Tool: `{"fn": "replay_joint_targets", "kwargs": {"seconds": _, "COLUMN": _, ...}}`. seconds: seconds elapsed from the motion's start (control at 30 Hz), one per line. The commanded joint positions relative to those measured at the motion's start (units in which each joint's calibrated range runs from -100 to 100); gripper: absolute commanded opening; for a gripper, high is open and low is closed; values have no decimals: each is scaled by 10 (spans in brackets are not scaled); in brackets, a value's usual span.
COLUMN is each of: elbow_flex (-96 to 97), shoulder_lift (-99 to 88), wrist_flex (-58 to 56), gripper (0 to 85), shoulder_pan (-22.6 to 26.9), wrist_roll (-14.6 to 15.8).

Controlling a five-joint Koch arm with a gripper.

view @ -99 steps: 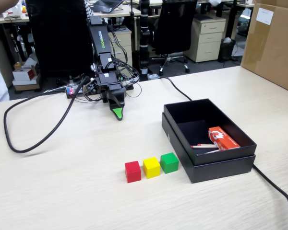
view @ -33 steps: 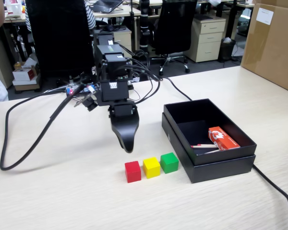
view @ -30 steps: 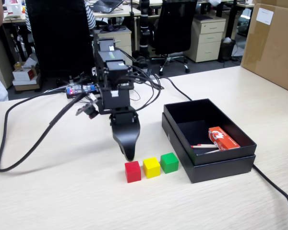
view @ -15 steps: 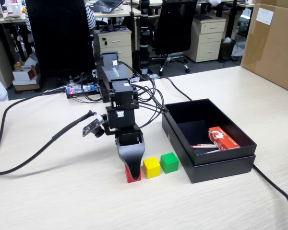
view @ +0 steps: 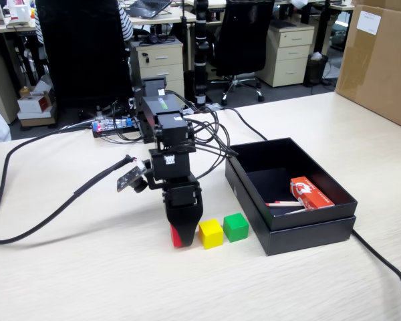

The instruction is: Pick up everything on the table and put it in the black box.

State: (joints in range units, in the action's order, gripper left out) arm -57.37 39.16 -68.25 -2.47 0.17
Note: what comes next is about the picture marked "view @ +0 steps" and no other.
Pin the black mesh trash bin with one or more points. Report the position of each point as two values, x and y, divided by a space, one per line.
315 68

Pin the black laptop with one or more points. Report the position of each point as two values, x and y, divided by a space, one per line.
147 7

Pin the open cardboard box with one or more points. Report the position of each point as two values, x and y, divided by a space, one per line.
40 90

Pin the yellow wooden cube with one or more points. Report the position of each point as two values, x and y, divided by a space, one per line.
211 234

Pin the red wooden cube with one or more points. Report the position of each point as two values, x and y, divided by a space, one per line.
174 238

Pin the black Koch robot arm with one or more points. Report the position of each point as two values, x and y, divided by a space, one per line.
170 128

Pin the orange matchbox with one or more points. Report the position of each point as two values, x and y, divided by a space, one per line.
309 194

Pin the white box red side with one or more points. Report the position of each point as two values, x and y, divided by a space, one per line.
31 104

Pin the beige drawer cabinet with key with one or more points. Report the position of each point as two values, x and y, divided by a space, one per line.
160 63

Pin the beige desk telephone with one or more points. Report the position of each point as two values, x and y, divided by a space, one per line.
18 23

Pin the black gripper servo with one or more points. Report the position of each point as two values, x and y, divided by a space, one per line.
182 195

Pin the black cardboard box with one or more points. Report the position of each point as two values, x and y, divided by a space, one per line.
315 219

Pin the light wooden laptop desk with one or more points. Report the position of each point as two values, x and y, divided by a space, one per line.
177 15

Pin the blue controller circuit board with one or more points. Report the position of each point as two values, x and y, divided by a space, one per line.
98 127

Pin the black office chair chrome base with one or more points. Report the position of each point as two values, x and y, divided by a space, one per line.
244 40

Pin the black pole white bands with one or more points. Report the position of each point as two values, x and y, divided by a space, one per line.
201 50

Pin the black pouch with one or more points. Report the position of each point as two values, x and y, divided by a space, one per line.
282 24

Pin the small wrist camera board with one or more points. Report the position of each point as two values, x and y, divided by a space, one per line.
130 179

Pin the tall beige side cabinet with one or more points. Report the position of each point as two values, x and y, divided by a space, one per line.
1 87

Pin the flat brown cardboard box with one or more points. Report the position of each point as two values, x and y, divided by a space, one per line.
36 122

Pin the large brown cardboard box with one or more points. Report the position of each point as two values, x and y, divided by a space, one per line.
377 67

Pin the wide black mesh chair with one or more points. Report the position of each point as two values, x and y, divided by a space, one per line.
83 53

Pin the green wooden cube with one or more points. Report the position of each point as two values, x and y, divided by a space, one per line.
236 228

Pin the beige three-drawer cabinet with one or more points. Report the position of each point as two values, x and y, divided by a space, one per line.
287 53

